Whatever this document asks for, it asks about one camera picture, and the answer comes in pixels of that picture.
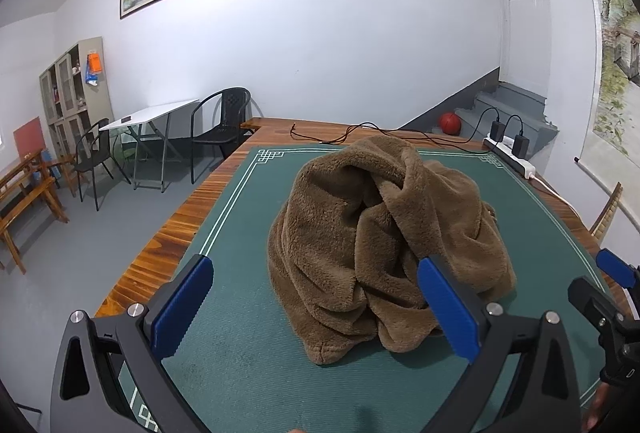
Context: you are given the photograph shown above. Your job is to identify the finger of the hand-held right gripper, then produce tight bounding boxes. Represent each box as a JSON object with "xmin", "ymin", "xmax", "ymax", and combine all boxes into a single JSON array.
[
  {"xmin": 567, "ymin": 277, "xmax": 626, "ymax": 344},
  {"xmin": 596, "ymin": 248, "xmax": 639, "ymax": 289}
]

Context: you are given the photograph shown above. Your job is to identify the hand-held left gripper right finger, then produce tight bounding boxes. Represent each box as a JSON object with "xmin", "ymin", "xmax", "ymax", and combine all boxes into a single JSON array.
[{"xmin": 416, "ymin": 254, "xmax": 583, "ymax": 433}]

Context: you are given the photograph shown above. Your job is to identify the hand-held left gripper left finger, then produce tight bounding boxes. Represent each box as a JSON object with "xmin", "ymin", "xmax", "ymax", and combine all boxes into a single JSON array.
[{"xmin": 50, "ymin": 254, "xmax": 216, "ymax": 433}]

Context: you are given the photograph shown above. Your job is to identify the brown fleece sweater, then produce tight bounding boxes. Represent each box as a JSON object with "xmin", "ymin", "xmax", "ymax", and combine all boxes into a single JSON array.
[{"xmin": 266, "ymin": 135, "xmax": 518, "ymax": 366}]

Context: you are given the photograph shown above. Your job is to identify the person's right hand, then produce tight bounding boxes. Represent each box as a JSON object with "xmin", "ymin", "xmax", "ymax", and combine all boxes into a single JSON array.
[{"xmin": 586, "ymin": 384, "xmax": 609, "ymax": 432}]

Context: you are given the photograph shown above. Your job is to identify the wooden chair back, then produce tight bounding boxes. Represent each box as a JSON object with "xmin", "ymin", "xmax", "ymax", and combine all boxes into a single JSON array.
[{"xmin": 589, "ymin": 182, "xmax": 623, "ymax": 236}]

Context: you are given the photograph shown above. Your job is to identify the green table mat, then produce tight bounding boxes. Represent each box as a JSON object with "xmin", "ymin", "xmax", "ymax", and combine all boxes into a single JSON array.
[{"xmin": 117, "ymin": 144, "xmax": 621, "ymax": 433}]

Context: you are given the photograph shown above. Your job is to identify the white power strip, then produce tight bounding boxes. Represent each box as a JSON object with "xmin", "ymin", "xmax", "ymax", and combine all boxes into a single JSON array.
[{"xmin": 482, "ymin": 136, "xmax": 537, "ymax": 178}]

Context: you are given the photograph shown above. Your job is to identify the black metal chair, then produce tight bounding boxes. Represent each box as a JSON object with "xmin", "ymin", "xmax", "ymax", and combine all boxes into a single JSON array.
[
  {"xmin": 191, "ymin": 87, "xmax": 252, "ymax": 184},
  {"xmin": 73, "ymin": 118, "xmax": 133, "ymax": 212}
]

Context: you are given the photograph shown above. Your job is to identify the hanging scroll painting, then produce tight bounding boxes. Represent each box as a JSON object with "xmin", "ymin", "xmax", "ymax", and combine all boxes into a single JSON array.
[{"xmin": 572, "ymin": 0, "xmax": 640, "ymax": 198}]

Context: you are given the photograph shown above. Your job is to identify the wooden bench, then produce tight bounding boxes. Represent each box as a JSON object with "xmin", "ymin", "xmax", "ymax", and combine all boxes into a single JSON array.
[{"xmin": 0, "ymin": 148, "xmax": 71, "ymax": 276}]

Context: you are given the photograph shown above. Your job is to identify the grey concrete steps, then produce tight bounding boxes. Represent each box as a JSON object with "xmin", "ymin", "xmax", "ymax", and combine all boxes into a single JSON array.
[{"xmin": 430, "ymin": 80, "xmax": 559, "ymax": 164}]

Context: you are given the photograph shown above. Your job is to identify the white folding table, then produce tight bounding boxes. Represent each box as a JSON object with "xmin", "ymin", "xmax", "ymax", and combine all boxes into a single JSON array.
[{"xmin": 99, "ymin": 99, "xmax": 201, "ymax": 194}]

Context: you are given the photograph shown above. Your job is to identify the grey glass-door cabinet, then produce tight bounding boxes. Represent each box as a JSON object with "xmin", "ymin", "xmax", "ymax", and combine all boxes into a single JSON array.
[{"xmin": 39, "ymin": 36, "xmax": 115, "ymax": 164}]

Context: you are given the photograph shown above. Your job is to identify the red board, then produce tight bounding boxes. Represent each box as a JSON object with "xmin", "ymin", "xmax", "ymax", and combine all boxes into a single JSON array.
[{"xmin": 12, "ymin": 116, "xmax": 46, "ymax": 162}]

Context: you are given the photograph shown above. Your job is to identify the orange and blue packet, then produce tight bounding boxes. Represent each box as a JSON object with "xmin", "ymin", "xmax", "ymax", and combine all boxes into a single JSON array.
[{"xmin": 85, "ymin": 53, "xmax": 104, "ymax": 86}]

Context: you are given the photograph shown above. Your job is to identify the white door with transom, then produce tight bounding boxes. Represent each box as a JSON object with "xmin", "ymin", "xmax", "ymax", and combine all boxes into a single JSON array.
[{"xmin": 492, "ymin": 0, "xmax": 551, "ymax": 94}]

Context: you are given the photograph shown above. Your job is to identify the white power cord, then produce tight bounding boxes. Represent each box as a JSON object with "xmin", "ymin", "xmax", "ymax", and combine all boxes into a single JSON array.
[{"xmin": 530, "ymin": 174, "xmax": 581, "ymax": 220}]

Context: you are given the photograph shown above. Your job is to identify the thin dark cable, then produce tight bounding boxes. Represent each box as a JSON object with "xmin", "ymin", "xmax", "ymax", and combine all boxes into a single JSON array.
[{"xmin": 290, "ymin": 123, "xmax": 496, "ymax": 157}]

